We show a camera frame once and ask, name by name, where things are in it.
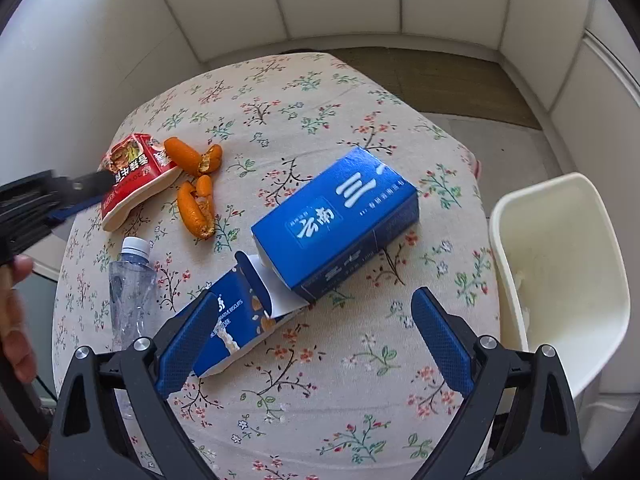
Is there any white plastic bin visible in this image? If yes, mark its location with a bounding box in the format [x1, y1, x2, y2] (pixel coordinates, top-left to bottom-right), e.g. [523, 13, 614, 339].
[488, 172, 632, 402]

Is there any white cabinet drawer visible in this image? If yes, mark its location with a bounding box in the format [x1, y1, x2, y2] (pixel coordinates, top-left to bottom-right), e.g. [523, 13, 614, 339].
[582, 0, 640, 68]
[550, 35, 640, 201]

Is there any red snack bag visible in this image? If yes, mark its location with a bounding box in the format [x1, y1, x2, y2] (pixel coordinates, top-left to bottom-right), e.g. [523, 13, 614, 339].
[98, 132, 184, 233]

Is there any person's left hand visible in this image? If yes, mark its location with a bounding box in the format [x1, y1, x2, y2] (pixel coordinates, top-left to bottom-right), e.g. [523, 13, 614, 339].
[0, 254, 40, 387]

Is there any orange peel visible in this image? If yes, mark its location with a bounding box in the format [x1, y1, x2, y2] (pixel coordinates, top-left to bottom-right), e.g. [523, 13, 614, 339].
[164, 137, 224, 177]
[177, 174, 217, 240]

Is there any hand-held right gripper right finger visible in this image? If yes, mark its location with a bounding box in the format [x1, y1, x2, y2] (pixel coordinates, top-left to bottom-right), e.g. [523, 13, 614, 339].
[410, 286, 583, 480]

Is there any narrow white cabinet door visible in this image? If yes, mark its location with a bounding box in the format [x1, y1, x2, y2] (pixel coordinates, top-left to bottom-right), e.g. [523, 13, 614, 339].
[498, 0, 598, 128]

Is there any large brown floor mat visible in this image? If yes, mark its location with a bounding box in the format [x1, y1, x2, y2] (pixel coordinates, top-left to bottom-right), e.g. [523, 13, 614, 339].
[330, 46, 542, 130]

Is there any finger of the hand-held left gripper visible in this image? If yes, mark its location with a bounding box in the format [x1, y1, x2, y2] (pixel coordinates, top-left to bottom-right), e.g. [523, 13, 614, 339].
[49, 190, 109, 226]
[54, 170, 114, 195]

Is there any clear plastic bottle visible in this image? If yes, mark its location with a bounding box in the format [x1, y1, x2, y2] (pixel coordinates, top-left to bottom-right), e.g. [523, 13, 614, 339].
[107, 236, 160, 355]

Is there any floral tablecloth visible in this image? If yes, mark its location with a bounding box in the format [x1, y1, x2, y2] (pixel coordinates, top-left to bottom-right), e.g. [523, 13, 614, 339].
[51, 51, 502, 480]

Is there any blue and white biscuit box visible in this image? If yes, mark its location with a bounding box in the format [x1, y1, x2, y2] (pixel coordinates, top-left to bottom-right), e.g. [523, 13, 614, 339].
[190, 251, 321, 380]

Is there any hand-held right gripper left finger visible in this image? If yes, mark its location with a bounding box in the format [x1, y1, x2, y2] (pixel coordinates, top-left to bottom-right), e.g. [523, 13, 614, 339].
[47, 290, 221, 480]

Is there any blue cardboard box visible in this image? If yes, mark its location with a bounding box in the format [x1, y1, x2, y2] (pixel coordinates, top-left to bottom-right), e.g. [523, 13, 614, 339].
[251, 146, 420, 304]

